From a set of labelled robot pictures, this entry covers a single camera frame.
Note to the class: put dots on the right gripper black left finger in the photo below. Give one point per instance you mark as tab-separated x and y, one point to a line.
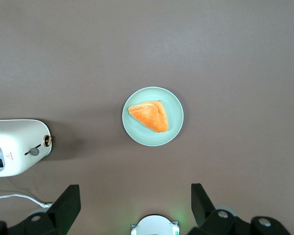
61	210

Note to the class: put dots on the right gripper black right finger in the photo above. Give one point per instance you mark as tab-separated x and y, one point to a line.
210	220

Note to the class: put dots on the white two-slot toaster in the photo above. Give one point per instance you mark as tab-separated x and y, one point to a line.
14	137

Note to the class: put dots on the pale green round plate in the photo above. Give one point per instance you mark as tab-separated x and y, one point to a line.
137	137

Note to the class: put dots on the orange triangular pastry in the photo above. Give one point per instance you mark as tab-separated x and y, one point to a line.
152	117

